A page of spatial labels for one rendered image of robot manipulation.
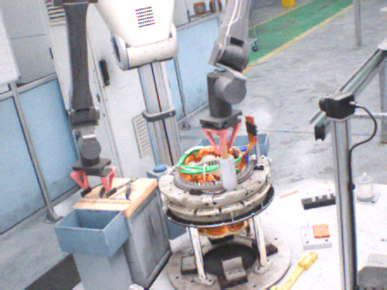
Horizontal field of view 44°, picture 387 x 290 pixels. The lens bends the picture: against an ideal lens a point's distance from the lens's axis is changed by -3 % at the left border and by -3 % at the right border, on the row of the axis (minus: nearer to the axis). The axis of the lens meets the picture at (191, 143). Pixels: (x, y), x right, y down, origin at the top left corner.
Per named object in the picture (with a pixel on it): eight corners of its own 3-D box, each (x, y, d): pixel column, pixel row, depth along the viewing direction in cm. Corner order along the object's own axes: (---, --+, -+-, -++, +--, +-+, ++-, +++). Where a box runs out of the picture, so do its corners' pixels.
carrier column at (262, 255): (265, 270, 141) (257, 209, 134) (257, 268, 142) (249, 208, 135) (269, 265, 143) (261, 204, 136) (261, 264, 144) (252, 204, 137)
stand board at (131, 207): (128, 217, 136) (126, 210, 135) (73, 214, 143) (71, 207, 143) (158, 185, 153) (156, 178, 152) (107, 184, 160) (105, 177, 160)
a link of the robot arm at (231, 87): (244, 53, 121) (215, 41, 118) (266, 60, 111) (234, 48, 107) (228, 97, 124) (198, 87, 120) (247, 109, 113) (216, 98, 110)
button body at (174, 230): (187, 231, 174) (174, 167, 165) (172, 240, 170) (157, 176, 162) (176, 226, 179) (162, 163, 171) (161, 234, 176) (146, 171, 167)
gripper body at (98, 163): (101, 174, 139) (96, 151, 136) (72, 172, 143) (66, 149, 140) (112, 164, 144) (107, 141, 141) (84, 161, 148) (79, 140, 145)
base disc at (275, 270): (261, 312, 126) (261, 310, 125) (143, 286, 146) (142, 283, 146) (307, 235, 156) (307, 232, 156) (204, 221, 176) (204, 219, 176)
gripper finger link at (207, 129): (240, 149, 126) (238, 115, 123) (225, 160, 121) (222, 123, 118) (218, 145, 130) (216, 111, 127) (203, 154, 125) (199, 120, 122)
